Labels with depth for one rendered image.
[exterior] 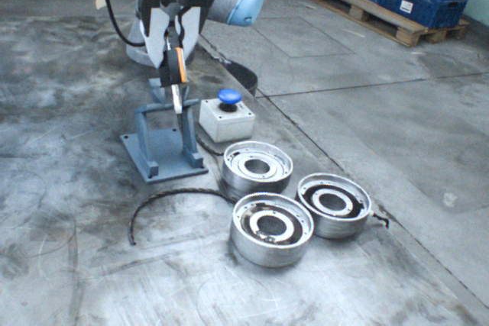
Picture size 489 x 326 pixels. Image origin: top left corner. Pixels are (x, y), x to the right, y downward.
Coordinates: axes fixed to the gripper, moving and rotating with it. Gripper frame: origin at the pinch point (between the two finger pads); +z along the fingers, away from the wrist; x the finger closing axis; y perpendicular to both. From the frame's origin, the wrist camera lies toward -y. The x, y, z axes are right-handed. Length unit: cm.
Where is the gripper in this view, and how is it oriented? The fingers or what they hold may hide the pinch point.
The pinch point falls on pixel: (170, 60)
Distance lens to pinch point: 72.4
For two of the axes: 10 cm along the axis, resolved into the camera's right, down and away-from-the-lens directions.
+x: -8.7, 1.5, -4.8
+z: -1.5, 8.3, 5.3
